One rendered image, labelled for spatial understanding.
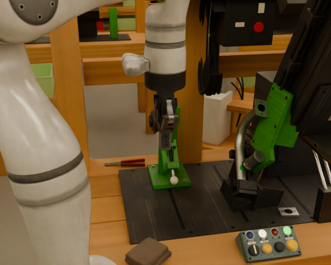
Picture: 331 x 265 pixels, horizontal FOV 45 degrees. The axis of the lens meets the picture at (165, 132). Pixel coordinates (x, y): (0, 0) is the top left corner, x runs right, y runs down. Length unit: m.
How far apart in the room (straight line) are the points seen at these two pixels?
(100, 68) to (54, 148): 1.03
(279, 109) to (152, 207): 0.49
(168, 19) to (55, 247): 0.39
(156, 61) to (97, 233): 0.67
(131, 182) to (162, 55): 0.79
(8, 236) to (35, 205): 2.29
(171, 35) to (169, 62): 0.04
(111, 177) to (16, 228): 1.44
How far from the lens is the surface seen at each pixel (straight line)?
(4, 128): 0.48
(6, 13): 0.41
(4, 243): 2.73
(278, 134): 1.19
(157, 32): 0.68
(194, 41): 1.42
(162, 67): 0.69
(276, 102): 1.22
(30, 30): 0.43
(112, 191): 1.40
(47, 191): 0.48
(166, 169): 1.33
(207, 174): 1.46
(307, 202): 1.38
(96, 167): 1.56
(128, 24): 8.09
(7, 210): 3.04
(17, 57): 0.50
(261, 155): 1.21
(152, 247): 1.08
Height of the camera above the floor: 1.63
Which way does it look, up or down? 24 degrees down
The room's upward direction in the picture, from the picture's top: straight up
